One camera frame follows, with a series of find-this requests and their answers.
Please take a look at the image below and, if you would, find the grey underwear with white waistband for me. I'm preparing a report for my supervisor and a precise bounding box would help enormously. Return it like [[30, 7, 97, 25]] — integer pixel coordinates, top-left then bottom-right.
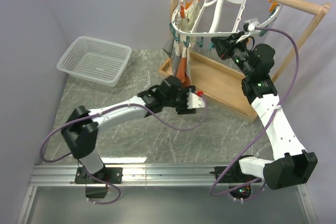
[[163, 37, 183, 76]]

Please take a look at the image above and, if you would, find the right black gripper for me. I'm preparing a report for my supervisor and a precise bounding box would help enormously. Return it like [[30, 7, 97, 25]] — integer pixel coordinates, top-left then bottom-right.
[[211, 31, 254, 78]]

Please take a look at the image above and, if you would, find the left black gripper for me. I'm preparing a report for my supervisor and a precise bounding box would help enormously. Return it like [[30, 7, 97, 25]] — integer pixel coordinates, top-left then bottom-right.
[[165, 87, 197, 114]]

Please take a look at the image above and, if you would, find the wooden clothes rack with tray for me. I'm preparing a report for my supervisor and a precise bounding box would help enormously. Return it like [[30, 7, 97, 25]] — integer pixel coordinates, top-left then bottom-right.
[[170, 0, 332, 122]]

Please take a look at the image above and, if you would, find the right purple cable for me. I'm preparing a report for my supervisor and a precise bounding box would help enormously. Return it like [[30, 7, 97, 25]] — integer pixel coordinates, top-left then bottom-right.
[[209, 27, 300, 200]]

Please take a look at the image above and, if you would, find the pale yellow hanging underwear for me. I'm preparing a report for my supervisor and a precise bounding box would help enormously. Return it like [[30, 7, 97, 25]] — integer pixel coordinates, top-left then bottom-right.
[[179, 0, 200, 32]]

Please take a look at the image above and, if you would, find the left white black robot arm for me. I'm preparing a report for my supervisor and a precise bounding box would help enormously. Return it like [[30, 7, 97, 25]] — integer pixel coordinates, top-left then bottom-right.
[[61, 76, 205, 183]]

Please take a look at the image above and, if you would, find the white plastic perforated basket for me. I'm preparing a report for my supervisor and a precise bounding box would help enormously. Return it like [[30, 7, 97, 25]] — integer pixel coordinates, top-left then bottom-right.
[[57, 36, 132, 87]]

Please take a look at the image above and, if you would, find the orange underwear with beige waistband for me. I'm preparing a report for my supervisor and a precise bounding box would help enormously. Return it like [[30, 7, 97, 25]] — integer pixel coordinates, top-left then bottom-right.
[[176, 48, 191, 87]]

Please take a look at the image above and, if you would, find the white oval clip hanger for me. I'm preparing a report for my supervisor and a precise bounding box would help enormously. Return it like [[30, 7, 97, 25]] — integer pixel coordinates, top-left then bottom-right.
[[170, 0, 282, 38]]

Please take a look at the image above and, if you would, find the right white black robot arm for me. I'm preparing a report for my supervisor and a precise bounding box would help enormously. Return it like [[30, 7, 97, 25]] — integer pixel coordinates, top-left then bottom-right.
[[211, 33, 318, 190]]

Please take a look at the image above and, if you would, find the aluminium mounting rail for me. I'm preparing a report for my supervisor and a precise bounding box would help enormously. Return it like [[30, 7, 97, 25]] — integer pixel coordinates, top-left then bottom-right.
[[29, 163, 226, 187]]

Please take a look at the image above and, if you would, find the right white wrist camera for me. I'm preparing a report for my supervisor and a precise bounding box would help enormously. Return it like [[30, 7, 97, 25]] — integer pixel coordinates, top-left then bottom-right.
[[243, 18, 260, 33]]

